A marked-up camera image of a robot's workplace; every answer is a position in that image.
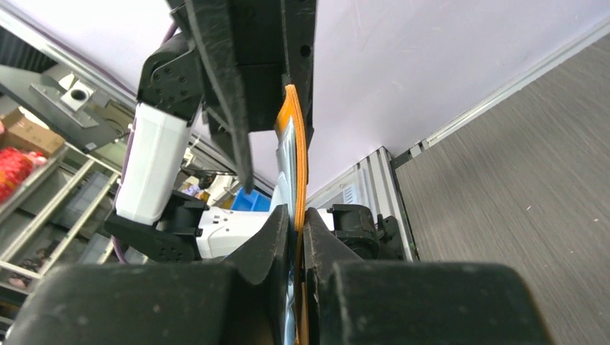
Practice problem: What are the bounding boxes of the blue plastic crate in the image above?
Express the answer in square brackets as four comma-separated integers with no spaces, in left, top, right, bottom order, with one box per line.
[230,188,271,212]

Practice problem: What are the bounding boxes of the cardboard box on shelf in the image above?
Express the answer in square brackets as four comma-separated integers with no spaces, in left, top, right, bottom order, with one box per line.
[1,109,65,158]

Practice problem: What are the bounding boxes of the red packaged goods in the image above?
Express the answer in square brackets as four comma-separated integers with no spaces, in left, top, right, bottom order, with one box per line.
[1,147,47,203]

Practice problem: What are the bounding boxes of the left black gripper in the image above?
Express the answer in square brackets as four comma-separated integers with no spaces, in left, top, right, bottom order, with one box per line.
[168,0,317,193]

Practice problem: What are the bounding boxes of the metal storage shelf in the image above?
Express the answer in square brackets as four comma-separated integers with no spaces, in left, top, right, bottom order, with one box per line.
[1,144,120,334]

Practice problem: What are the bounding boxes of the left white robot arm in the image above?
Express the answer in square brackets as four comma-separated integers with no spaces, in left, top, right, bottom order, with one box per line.
[106,1,317,262]

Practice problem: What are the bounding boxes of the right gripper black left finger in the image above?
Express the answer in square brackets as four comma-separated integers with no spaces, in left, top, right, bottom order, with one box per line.
[4,206,289,344]

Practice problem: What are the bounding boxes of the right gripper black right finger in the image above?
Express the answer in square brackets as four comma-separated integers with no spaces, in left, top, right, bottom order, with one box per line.
[303,209,553,344]

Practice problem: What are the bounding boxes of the yellow card holder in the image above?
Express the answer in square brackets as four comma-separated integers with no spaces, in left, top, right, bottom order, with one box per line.
[274,84,310,344]

